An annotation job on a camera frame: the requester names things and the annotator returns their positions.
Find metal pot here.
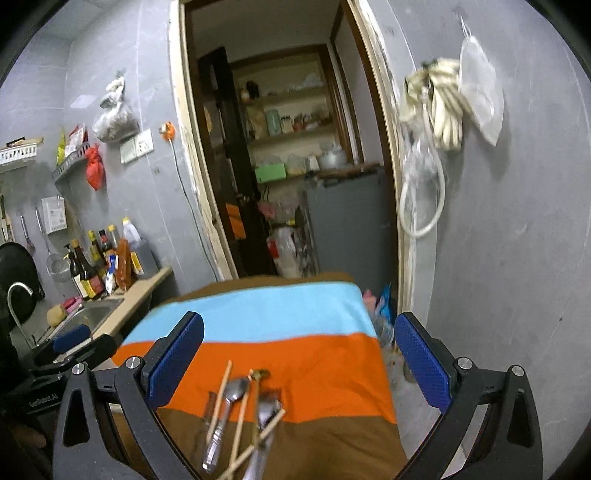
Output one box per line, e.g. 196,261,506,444
318,145,348,170

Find dark soy sauce bottle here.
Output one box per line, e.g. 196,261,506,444
71,239,104,300

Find wire wall rack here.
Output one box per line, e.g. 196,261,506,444
52,142,90,182

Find steel spoon with patterned handle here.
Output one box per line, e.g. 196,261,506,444
201,376,249,474

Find red plastic bag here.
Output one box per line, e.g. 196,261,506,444
85,144,105,191

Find white wall socket panel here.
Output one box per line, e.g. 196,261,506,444
119,129,154,164

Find large oil jug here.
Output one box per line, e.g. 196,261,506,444
122,217,159,279

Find hanging white cotton gloves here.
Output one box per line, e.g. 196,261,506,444
400,58,470,151

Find yellow sponge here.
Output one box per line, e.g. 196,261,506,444
46,304,67,328

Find chrome faucet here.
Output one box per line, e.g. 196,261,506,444
6,281,36,350

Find hanging clear plastic bag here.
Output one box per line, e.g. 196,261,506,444
459,16,504,146

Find mesh strainer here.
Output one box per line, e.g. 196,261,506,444
34,207,70,283

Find stainless steel sink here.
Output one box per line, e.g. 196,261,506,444
47,298,123,340

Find grey cabinet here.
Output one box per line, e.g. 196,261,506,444
303,169,398,294

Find hanging grey filled bag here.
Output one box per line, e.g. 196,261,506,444
92,75,139,143

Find striped blue orange brown cloth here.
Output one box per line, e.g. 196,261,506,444
113,273,407,479

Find wooden door frame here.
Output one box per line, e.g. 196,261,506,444
166,0,417,315

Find green box on shelf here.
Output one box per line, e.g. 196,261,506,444
254,163,287,184

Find orange wall plug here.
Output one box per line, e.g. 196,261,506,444
159,121,176,142

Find white hose loop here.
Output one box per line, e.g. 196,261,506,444
397,87,447,239

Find white wall box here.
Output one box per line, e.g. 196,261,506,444
41,196,67,234

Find beige kitchen counter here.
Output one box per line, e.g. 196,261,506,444
38,267,172,348

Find black pan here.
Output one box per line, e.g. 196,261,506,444
0,242,45,323

